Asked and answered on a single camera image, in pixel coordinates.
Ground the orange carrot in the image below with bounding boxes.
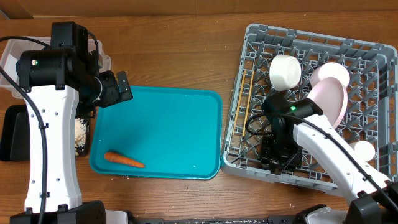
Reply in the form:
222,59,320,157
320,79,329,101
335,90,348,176
104,152,145,168

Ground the white plate with food scraps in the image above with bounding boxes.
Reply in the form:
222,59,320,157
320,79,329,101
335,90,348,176
307,77,348,128

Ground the white bowl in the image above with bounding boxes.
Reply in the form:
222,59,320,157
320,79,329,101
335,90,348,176
269,55,301,91
310,62,350,88

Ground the white cup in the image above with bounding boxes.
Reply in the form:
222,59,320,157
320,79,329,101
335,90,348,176
349,141,376,162

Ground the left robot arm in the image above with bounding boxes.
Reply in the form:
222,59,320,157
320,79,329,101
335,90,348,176
10,22,135,223

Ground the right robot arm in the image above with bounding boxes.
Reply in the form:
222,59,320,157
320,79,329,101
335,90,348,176
261,94,397,223

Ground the grey dishwasher rack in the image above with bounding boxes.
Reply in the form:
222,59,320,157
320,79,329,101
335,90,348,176
221,24,397,195

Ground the rice and peanut scraps pile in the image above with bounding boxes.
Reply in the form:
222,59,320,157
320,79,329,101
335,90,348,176
75,118,87,156

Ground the teal serving tray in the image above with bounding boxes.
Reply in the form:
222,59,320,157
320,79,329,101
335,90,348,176
89,86,223,180

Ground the clear plastic bin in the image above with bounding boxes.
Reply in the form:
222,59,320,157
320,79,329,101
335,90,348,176
1,36,112,99

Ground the black tray bin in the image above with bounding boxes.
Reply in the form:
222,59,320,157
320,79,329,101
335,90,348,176
1,105,90,161

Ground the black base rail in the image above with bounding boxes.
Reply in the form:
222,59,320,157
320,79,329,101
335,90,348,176
132,215,305,224

